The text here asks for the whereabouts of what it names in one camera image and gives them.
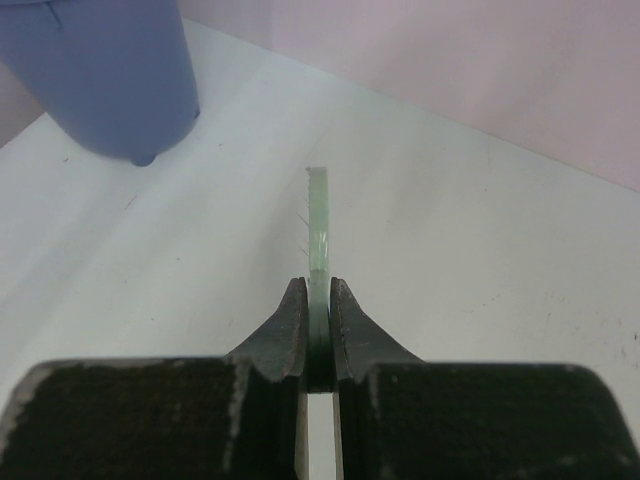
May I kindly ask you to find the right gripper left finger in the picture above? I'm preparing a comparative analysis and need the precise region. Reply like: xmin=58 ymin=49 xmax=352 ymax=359
xmin=1 ymin=278 xmax=309 ymax=479

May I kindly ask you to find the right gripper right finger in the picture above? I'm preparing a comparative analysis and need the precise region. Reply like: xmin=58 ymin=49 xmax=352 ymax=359
xmin=330 ymin=278 xmax=639 ymax=479

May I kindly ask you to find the green hand brush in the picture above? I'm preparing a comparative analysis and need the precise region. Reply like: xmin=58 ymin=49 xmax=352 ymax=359
xmin=307 ymin=167 xmax=333 ymax=393

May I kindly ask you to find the blue plastic bucket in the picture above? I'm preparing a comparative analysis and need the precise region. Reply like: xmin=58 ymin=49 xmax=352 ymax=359
xmin=1 ymin=1 xmax=200 ymax=166

